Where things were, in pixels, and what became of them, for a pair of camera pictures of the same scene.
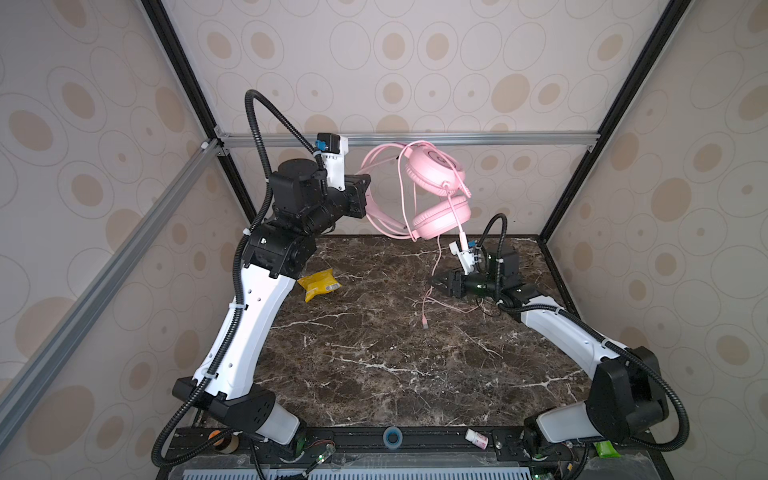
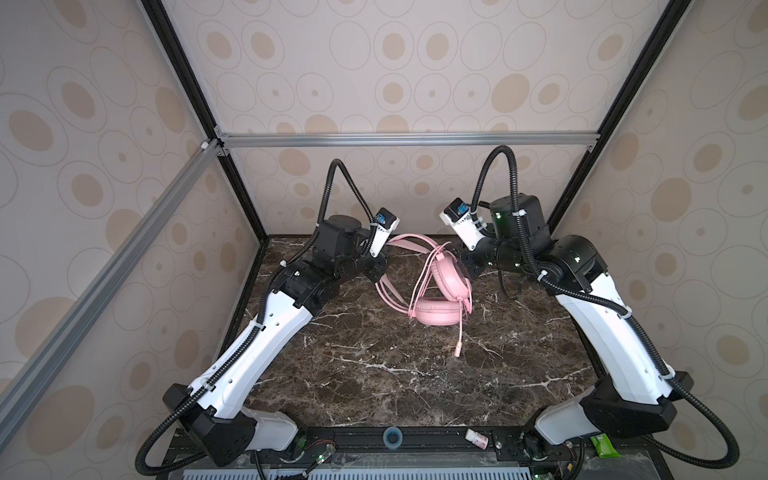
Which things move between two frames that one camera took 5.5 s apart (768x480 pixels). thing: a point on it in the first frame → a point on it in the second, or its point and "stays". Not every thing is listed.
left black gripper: [356, 192] → [375, 271]
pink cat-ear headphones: [442, 207] → [450, 280]
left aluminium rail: [35, 376] stays
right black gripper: [455, 282] → [464, 255]
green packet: [605, 449] stays
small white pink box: [477, 438] stays
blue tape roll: [386, 434] stays
